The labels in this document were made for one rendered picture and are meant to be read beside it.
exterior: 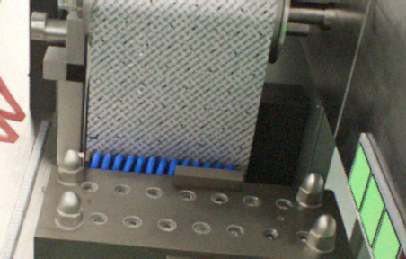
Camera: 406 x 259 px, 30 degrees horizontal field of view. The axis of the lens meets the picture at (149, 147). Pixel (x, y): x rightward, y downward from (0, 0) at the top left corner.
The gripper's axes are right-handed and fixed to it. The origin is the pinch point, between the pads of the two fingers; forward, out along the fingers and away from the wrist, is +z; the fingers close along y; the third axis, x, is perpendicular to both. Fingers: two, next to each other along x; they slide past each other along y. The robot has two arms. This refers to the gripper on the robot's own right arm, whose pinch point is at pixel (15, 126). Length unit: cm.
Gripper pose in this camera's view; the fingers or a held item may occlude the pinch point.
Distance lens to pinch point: 108.6
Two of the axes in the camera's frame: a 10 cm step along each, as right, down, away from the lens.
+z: 8.2, 5.0, 2.8
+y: -0.3, 5.3, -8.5
